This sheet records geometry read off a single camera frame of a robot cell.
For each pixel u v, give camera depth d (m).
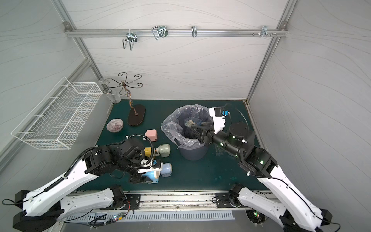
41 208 0.39
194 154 0.90
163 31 0.75
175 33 0.80
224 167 0.88
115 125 1.03
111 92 0.80
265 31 0.76
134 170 0.53
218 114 0.50
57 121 0.68
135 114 1.10
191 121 0.60
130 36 0.78
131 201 0.73
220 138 0.49
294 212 0.39
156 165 0.53
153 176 0.59
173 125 0.70
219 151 0.91
